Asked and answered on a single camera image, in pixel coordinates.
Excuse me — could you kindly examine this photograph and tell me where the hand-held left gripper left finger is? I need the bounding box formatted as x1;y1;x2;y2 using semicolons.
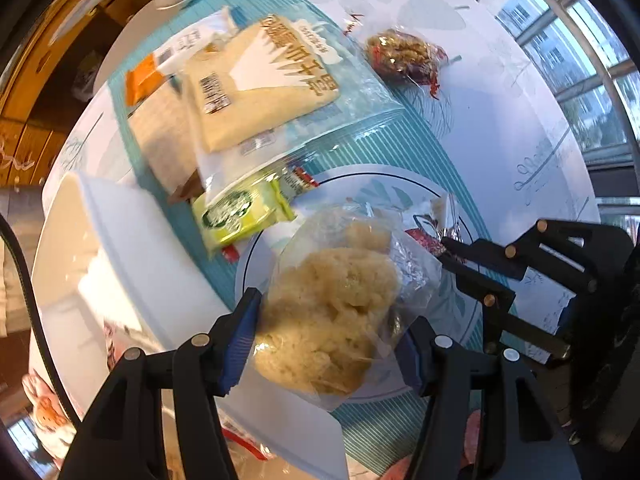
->
59;287;263;480

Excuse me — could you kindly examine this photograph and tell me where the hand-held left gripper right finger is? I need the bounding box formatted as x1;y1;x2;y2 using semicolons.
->
400;316;583;480

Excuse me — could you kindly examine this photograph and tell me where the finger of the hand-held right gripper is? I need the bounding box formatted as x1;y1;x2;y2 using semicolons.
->
439;219;601;297
450;265;573;362

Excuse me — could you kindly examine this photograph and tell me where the small red snack packet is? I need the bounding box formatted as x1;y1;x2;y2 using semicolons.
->
407;194;458;261

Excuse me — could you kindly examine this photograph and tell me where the clear puffed snack packet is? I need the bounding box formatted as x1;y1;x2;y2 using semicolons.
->
250;205;443;411

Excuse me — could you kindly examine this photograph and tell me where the small green pastry packet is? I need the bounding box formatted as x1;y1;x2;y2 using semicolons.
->
192;180;297;260

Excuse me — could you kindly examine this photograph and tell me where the white plastic organizer tray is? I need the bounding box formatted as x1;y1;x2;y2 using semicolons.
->
27;172;351;480

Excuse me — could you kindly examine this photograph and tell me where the white cracker packet brown end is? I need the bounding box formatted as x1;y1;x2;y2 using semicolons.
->
127;85;211;206

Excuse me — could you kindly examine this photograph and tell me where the triangle cake clear packet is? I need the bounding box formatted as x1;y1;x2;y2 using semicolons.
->
180;7;406;201

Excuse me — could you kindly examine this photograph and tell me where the orange and white snack packet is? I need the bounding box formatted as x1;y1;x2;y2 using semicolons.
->
124;7;236;106

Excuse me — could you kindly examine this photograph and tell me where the metal window grille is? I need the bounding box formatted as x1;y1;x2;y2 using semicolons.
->
450;0;640;221

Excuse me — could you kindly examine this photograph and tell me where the cartoon print cloth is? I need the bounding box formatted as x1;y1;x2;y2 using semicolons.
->
22;370;76;446

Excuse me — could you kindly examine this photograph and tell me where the walnut date clear packet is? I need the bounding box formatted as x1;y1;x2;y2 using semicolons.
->
365;29;448;98

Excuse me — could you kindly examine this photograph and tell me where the wooden desk with drawers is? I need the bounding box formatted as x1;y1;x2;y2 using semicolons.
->
0;0;151;186

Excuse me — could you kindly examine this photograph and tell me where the black cable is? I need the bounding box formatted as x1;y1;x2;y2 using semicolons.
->
0;215;81;421

